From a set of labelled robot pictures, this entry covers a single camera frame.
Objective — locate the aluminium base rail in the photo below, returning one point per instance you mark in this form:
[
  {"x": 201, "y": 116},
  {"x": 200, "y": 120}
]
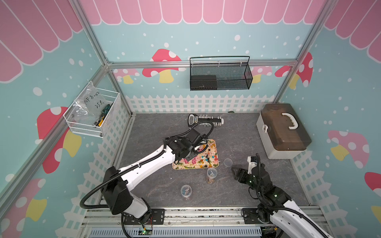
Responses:
[{"x": 205, "y": 222}]

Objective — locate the clear plastic zip bag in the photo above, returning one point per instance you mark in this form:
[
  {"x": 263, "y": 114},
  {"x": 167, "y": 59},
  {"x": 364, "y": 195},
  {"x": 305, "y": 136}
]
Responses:
[{"x": 89, "y": 104}]

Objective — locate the clear plastic candy jar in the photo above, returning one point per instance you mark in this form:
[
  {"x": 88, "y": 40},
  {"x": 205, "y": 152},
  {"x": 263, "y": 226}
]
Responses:
[{"x": 201, "y": 148}]

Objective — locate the clear plastic jar lid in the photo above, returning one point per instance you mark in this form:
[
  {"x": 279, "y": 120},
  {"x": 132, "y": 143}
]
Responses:
[{"x": 228, "y": 163}]

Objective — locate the green tool in white basket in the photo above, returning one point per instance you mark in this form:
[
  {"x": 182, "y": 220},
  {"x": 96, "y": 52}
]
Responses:
[{"x": 103, "y": 115}]

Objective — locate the white wire wall basket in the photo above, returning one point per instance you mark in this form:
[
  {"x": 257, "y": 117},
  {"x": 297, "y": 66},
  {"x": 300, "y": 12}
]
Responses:
[{"x": 85, "y": 127}]

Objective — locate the black wire mesh basket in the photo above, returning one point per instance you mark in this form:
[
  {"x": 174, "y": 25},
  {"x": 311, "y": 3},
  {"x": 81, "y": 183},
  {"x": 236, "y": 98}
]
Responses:
[{"x": 232, "y": 72}]

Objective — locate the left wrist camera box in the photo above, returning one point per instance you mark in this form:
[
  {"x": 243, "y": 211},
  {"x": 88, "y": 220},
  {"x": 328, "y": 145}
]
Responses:
[{"x": 194, "y": 137}]

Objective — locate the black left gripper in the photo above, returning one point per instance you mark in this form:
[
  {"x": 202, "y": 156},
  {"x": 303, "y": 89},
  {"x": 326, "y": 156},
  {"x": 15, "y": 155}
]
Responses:
[{"x": 191, "y": 156}]

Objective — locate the clear jar lying near front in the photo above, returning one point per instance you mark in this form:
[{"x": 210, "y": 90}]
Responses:
[{"x": 186, "y": 191}]

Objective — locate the clear jar with brown candies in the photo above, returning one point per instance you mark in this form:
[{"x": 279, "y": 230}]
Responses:
[{"x": 211, "y": 175}]

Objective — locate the brown lidded white storage box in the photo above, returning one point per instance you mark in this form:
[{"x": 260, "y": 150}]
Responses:
[{"x": 281, "y": 131}]

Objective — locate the black box in mesh basket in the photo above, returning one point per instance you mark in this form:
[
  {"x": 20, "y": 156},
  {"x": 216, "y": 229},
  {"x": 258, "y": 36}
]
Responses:
[{"x": 203, "y": 82}]

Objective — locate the floral rectangular tray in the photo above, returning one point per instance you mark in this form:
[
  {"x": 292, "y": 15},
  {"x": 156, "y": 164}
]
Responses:
[{"x": 207, "y": 159}]

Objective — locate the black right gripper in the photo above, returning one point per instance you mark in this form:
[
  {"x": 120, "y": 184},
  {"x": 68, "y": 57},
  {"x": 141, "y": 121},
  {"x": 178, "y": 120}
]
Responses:
[{"x": 245, "y": 172}]

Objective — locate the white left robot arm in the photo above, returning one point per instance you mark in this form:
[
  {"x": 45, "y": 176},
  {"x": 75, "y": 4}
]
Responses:
[{"x": 114, "y": 192}]

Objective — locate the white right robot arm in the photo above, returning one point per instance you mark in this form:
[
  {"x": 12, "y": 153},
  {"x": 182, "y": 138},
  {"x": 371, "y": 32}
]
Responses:
[{"x": 275, "y": 205}]

